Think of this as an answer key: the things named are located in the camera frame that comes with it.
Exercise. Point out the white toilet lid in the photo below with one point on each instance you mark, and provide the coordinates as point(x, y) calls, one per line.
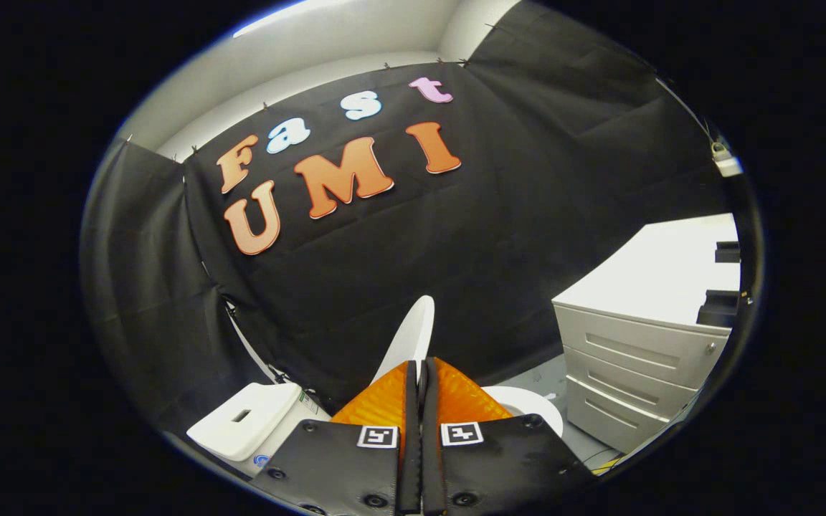
point(409, 337)

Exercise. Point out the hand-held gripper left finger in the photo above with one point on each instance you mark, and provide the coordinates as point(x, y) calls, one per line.
point(341, 466)

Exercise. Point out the rectangular ceiling light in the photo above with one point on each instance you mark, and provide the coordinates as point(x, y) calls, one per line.
point(291, 16)

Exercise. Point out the black backdrop cloth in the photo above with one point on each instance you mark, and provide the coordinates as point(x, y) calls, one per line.
point(456, 251)

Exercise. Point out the black block on cabinet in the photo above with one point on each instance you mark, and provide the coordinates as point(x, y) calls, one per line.
point(720, 309)
point(727, 252)

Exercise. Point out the white toilet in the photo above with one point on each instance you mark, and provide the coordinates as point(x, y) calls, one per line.
point(241, 423)

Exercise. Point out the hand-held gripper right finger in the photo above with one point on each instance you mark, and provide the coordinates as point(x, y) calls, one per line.
point(499, 466)

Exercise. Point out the greenish tape roll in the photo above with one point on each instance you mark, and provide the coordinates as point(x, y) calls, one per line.
point(720, 149)

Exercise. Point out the white wall shelf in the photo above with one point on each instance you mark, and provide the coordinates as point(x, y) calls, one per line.
point(730, 167)

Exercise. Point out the white toilet seat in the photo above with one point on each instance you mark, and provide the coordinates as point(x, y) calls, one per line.
point(535, 405)

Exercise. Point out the white drawer cabinet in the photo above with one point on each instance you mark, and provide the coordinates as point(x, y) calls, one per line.
point(642, 344)

